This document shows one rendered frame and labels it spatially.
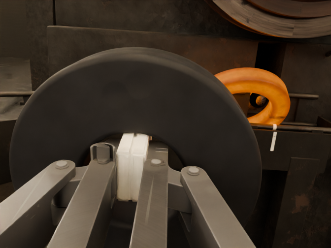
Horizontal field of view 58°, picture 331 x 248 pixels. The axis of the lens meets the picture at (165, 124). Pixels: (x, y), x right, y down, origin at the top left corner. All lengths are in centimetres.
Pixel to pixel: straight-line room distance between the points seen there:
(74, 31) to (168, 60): 54
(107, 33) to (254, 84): 32
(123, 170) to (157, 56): 6
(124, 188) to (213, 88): 7
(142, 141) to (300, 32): 48
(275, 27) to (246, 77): 11
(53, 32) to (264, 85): 44
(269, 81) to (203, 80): 39
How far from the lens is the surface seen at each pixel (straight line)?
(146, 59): 16
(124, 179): 16
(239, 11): 57
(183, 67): 16
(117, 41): 67
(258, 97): 72
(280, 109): 60
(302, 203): 72
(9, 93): 75
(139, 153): 15
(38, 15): 336
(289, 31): 60
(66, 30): 69
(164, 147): 18
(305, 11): 59
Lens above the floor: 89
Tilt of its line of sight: 18 degrees down
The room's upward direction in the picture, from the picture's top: 4 degrees clockwise
